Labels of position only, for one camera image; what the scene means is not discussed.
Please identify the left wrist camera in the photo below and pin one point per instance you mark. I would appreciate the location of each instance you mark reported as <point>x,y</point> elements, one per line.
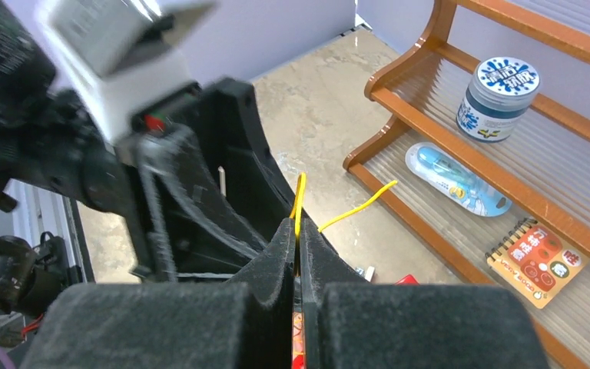
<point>120,56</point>

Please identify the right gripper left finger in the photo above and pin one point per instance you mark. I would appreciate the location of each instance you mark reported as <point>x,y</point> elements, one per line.
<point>245,322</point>

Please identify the blue white jar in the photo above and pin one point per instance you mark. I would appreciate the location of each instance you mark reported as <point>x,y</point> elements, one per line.
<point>499,93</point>

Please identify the orange spiral notebook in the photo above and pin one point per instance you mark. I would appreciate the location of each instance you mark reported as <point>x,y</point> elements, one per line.
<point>535,261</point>

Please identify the wooden three-tier shelf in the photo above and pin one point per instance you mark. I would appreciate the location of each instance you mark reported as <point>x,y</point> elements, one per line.
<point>543,167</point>

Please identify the red plastic bin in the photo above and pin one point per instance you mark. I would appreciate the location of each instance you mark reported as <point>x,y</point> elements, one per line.
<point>408,279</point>

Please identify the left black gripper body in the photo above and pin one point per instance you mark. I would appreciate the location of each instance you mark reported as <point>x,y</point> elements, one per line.
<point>207,193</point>

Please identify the blue correction tape package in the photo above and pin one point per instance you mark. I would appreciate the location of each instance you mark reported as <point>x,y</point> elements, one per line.
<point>430,163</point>

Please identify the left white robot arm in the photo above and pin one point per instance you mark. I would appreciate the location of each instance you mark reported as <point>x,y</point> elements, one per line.
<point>47,136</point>

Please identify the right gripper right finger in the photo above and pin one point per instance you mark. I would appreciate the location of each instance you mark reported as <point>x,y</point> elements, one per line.
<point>351,323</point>

